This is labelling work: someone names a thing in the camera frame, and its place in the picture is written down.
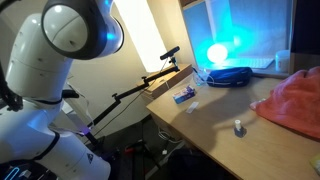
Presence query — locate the orange pink terry towel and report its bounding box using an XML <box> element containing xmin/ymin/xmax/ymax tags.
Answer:
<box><xmin>249</xmin><ymin>65</ymin><xmax>320</xmax><ymax>140</ymax></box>

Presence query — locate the black jointed stand arm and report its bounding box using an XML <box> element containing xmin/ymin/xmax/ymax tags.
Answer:
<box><xmin>84</xmin><ymin>56</ymin><xmax>181</xmax><ymax>148</ymax></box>

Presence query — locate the small blue nail polish bottle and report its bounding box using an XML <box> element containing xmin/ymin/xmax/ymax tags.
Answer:
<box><xmin>233</xmin><ymin>119</ymin><xmax>248</xmax><ymax>139</ymax></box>

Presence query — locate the tan cardboard box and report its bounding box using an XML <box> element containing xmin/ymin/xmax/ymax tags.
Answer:
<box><xmin>141</xmin><ymin>63</ymin><xmax>194</xmax><ymax>100</ymax></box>

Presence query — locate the blue tissue packet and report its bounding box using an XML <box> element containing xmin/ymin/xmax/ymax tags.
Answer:
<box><xmin>172</xmin><ymin>85</ymin><xmax>197</xmax><ymax>105</ymax></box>

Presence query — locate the white paper strip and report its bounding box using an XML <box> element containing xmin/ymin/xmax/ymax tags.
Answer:
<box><xmin>185</xmin><ymin>100</ymin><xmax>200</xmax><ymax>115</ymax></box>

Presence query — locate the clear glass cup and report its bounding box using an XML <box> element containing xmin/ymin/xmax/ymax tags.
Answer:
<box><xmin>194</xmin><ymin>68</ymin><xmax>209</xmax><ymax>87</ymax></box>

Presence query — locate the glowing round lamp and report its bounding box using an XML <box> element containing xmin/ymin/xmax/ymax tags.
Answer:
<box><xmin>206</xmin><ymin>43</ymin><xmax>229</xmax><ymax>64</ymax></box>

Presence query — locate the dark blue backpack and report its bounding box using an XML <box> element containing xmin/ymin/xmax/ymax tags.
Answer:
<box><xmin>166</xmin><ymin>146</ymin><xmax>234</xmax><ymax>180</ymax></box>

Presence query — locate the white candle jar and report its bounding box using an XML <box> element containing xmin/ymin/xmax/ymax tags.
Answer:
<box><xmin>274</xmin><ymin>49</ymin><xmax>292</xmax><ymax>74</ymax></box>

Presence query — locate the wooden shelf unit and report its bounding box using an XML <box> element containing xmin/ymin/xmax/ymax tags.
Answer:
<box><xmin>178</xmin><ymin>0</ymin><xmax>320</xmax><ymax>78</ymax></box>

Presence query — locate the black camera bar on stand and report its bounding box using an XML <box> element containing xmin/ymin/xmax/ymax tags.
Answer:
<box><xmin>159</xmin><ymin>45</ymin><xmax>181</xmax><ymax>61</ymax></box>

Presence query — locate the white cable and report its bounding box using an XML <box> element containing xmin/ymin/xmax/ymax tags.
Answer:
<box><xmin>156</xmin><ymin>128</ymin><xmax>186</xmax><ymax>146</ymax></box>

